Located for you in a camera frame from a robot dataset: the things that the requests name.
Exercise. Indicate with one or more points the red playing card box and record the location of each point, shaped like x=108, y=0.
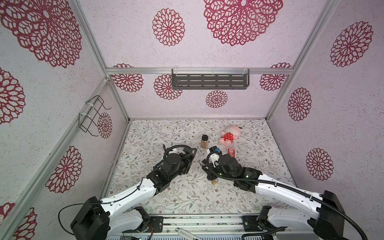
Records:
x=231, y=152

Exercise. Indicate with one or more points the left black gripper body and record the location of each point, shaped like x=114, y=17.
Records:
x=185, y=162

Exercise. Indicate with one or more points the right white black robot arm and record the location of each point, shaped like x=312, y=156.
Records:
x=328, y=224

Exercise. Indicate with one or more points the spice jar with black lid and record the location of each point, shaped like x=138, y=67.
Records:
x=204, y=141

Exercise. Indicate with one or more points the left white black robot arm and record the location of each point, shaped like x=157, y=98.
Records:
x=98, y=219

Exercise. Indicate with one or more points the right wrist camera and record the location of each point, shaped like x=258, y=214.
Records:
x=216, y=153

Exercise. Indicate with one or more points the black wire wall basket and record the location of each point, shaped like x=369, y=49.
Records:
x=97, y=121

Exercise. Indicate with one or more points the grey metal wall shelf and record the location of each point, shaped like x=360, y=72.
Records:
x=209, y=81

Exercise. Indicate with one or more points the pink plush toy red dress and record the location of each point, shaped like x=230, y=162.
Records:
x=230, y=134

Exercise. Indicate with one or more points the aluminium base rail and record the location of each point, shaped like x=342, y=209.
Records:
x=295, y=224

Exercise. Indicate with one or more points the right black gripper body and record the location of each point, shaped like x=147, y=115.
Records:
x=214, y=172

